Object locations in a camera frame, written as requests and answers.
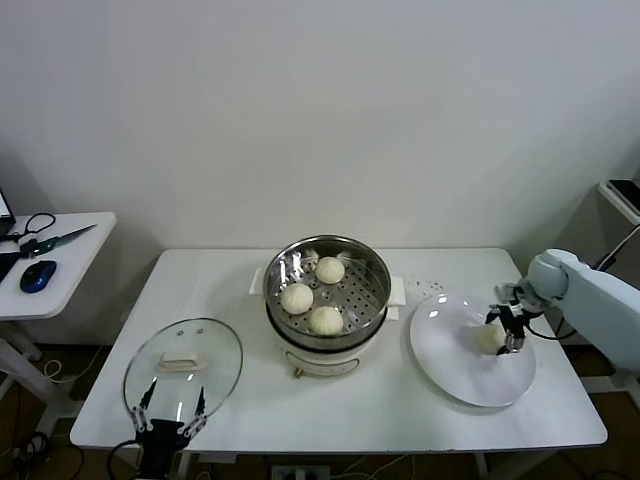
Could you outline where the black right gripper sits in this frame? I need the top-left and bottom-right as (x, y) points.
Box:
(486, 298), (530, 357)

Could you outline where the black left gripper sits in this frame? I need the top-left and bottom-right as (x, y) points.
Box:
(130, 377), (209, 477)

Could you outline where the white steamed baozi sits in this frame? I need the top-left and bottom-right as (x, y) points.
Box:
(314, 256), (347, 285)
(280, 283), (315, 315)
(308, 305), (345, 337)
(477, 323), (503, 355)

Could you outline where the glass lid with white handle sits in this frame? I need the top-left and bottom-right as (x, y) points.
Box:
(123, 317), (245, 422)

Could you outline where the stainless steel steamer basket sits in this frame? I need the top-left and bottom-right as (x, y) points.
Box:
(248, 234), (407, 347)

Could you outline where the white round plate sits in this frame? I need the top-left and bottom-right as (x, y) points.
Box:
(408, 292), (539, 409)

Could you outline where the white power strip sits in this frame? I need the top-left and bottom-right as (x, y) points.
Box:
(271, 464), (332, 480)

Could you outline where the white electric cooker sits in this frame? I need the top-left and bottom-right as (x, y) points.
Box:
(267, 294), (401, 380)

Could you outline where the white side table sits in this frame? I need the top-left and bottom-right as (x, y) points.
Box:
(0, 211), (118, 436)

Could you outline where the white side stand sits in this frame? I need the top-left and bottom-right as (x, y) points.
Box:
(569, 178), (640, 346)

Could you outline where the blue computer mouse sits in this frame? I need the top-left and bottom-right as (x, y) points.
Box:
(19, 259), (58, 294)

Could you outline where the black laptop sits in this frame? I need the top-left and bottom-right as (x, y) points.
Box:
(0, 187), (24, 282)

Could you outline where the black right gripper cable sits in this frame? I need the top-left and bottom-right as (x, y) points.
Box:
(525, 318), (577, 342)

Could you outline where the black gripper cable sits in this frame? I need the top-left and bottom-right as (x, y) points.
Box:
(525, 318), (577, 342)
(107, 438), (145, 480)

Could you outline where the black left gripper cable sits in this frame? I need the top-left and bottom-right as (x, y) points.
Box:
(107, 438), (145, 480)

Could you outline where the black cable with adapter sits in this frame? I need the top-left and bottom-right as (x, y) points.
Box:
(592, 230), (640, 274)

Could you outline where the white floor cable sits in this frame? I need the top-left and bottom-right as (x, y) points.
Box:
(43, 344), (101, 384)

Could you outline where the black floor cable bundle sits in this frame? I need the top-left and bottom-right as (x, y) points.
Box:
(0, 429), (86, 480)

